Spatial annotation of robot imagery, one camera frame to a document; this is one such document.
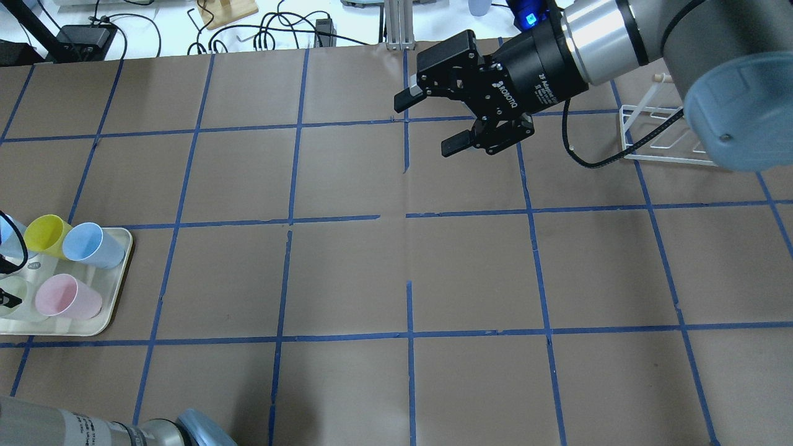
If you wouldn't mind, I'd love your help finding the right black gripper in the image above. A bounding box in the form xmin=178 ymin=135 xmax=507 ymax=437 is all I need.
xmin=393 ymin=22 xmax=589 ymax=157

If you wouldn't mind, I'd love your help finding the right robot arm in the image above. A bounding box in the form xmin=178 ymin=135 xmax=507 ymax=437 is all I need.
xmin=394 ymin=1 xmax=792 ymax=170

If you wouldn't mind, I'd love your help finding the blue cup on desk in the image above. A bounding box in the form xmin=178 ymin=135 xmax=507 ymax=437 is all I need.
xmin=468 ymin=0 xmax=493 ymax=17

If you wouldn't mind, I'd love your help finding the yellow plastic cup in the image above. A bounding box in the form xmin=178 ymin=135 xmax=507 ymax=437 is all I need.
xmin=23 ymin=214 xmax=72 ymax=260

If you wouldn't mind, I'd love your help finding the pink plastic cup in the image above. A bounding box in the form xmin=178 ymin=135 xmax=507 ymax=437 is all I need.
xmin=34 ymin=274 xmax=102 ymax=321

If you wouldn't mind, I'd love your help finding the light blue plastic cup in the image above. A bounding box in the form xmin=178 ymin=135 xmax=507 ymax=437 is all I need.
xmin=1 ymin=218 xmax=27 ymax=259

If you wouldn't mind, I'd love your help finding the cream white plastic cup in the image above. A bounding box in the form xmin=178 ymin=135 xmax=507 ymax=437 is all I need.
xmin=1 ymin=276 xmax=32 ymax=321

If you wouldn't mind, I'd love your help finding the wooden stand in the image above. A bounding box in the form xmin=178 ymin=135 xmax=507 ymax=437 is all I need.
xmin=195 ymin=0 xmax=260 ymax=29

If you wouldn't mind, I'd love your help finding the cream plastic tray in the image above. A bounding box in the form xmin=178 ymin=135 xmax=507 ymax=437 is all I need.
xmin=1 ymin=227 xmax=134 ymax=336

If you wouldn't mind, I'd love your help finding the aluminium frame post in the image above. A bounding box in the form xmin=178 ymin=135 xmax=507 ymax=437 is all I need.
xmin=384 ymin=0 xmax=416 ymax=51

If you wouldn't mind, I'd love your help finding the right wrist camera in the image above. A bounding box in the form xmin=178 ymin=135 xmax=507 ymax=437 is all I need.
xmin=506 ymin=0 xmax=563 ymax=33

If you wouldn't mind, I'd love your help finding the white wire cup rack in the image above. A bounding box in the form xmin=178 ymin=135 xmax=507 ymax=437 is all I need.
xmin=618 ymin=72 xmax=716 ymax=167

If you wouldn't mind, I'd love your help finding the black cable bundle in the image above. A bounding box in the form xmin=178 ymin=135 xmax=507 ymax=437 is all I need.
xmin=208 ymin=11 xmax=323 ymax=53

